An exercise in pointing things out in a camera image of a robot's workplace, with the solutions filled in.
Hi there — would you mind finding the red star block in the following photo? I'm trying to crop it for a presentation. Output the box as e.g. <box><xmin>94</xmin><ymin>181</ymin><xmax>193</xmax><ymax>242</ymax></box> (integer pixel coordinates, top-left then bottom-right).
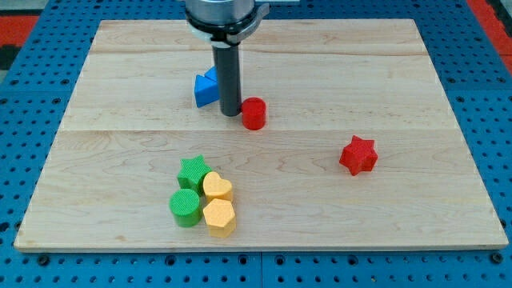
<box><xmin>338</xmin><ymin>135</ymin><xmax>378</xmax><ymax>176</ymax></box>

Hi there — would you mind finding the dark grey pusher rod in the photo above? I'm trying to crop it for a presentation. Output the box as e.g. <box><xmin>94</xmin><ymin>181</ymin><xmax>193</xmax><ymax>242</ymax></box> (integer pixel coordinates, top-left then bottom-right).
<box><xmin>212</xmin><ymin>46</ymin><xmax>242</xmax><ymax>117</ymax></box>

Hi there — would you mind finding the red cylinder block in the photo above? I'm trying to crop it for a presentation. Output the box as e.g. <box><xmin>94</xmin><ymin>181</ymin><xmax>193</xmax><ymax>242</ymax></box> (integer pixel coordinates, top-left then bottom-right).
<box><xmin>242</xmin><ymin>97</ymin><xmax>266</xmax><ymax>130</ymax></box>

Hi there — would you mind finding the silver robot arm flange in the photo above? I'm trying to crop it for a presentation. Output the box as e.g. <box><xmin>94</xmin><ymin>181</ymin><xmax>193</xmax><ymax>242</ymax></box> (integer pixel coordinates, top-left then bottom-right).
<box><xmin>183</xmin><ymin>0</ymin><xmax>300</xmax><ymax>49</ymax></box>

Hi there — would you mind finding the green cylinder block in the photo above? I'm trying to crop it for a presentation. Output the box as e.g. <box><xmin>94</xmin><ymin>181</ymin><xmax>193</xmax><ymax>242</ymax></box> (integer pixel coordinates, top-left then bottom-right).
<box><xmin>169</xmin><ymin>189</ymin><xmax>202</xmax><ymax>227</ymax></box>

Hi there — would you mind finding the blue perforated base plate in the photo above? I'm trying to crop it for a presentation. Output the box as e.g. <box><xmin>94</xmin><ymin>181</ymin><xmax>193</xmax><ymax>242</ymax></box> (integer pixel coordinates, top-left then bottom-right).
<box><xmin>1</xmin><ymin>1</ymin><xmax>511</xmax><ymax>287</ymax></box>

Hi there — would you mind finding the blue block behind rod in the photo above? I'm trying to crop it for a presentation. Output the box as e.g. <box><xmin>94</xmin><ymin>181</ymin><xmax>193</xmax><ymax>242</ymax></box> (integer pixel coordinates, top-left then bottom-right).
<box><xmin>204</xmin><ymin>66</ymin><xmax>218</xmax><ymax>82</ymax></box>

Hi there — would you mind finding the green star block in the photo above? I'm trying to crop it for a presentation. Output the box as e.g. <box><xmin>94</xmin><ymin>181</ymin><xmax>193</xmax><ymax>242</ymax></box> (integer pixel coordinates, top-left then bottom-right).
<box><xmin>177</xmin><ymin>154</ymin><xmax>212</xmax><ymax>197</ymax></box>

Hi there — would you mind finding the light wooden board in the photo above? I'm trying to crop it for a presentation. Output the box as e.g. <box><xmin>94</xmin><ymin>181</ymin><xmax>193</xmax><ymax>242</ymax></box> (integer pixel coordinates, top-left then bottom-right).
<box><xmin>14</xmin><ymin>19</ymin><xmax>508</xmax><ymax>253</ymax></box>

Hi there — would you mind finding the yellow hexagon block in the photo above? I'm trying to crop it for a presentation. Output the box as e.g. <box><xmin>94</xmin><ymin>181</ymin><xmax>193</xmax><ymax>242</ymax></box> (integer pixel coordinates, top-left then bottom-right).
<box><xmin>203</xmin><ymin>198</ymin><xmax>236</xmax><ymax>238</ymax></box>

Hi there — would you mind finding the yellow heart block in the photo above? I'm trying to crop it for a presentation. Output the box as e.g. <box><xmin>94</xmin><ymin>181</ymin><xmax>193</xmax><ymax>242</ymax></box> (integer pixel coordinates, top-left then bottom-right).
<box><xmin>202</xmin><ymin>171</ymin><xmax>234</xmax><ymax>202</ymax></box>

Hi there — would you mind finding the blue triangle block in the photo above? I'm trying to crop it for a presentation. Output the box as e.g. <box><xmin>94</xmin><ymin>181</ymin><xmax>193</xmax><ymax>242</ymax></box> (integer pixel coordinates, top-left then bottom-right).
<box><xmin>194</xmin><ymin>75</ymin><xmax>219</xmax><ymax>108</ymax></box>

